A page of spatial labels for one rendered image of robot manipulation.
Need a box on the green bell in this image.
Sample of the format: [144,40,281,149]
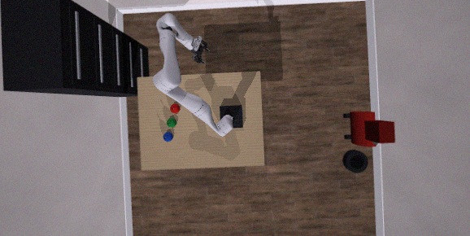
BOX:
[167,118,176,127]

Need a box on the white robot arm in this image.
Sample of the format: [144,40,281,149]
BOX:
[153,13,233,137]

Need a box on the red bell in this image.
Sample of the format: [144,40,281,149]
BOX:
[170,104,180,113]

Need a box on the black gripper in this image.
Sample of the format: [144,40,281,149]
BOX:
[190,40,210,63]

